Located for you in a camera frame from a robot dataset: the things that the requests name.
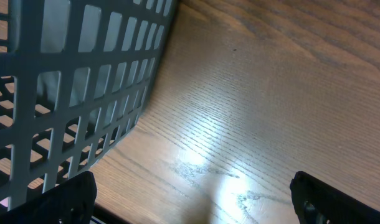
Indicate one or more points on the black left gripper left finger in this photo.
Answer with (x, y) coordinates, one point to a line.
(70, 202)

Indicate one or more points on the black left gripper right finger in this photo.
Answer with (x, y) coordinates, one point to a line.
(317, 202)

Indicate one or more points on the grey plastic mesh basket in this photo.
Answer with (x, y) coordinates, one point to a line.
(74, 79)

